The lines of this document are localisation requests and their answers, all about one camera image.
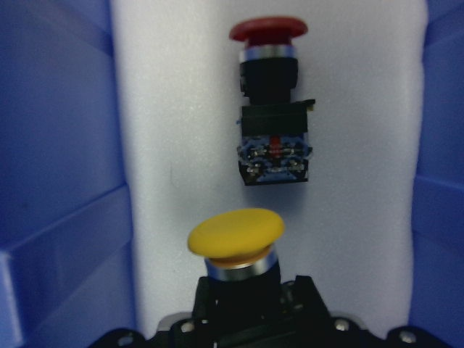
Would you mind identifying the red push button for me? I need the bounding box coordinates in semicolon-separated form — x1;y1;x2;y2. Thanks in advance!
229;16;315;186

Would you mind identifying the white foam pad left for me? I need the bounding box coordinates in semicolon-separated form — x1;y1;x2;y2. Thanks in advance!
110;1;427;336

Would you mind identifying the yellow push button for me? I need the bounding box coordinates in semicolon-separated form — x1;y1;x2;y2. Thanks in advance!
187;208;285;306

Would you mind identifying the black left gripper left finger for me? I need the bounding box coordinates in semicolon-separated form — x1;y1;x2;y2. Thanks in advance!
191;276;218;325

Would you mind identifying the blue left plastic bin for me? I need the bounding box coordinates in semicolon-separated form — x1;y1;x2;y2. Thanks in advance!
1;1;463;347

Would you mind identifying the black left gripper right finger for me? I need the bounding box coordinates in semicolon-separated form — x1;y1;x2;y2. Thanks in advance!
281;275;331;323

